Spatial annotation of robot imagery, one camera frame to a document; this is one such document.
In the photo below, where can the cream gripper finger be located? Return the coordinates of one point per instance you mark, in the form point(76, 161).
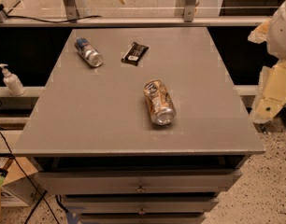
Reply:
point(259, 34)
point(271, 94)

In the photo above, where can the cardboard box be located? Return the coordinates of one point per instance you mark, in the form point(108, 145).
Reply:
point(17, 190)

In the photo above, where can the top drawer knob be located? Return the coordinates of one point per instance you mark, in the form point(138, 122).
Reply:
point(140, 189)

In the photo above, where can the white pump bottle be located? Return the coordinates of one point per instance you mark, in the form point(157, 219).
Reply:
point(12, 81)

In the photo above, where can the grey drawer cabinet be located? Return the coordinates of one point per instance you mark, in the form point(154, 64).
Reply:
point(92, 134)

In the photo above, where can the metal frame post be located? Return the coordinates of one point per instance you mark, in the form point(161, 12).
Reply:
point(189, 10)
point(71, 9)

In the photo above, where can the metal frame post right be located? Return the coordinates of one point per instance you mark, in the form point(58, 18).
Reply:
point(189, 10)

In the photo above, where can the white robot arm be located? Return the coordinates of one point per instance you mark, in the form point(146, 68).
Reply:
point(276, 37)

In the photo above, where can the orange soda can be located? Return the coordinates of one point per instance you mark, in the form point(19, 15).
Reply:
point(160, 104)

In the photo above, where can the metal frame post left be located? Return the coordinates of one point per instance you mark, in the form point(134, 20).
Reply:
point(71, 9)

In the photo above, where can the drawer knob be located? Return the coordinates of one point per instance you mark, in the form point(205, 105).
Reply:
point(140, 189)
point(142, 212)

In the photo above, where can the blue silver can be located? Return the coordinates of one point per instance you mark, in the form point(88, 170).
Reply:
point(88, 52)

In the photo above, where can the black snack bar wrapper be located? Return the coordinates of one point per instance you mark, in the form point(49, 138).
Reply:
point(134, 54)

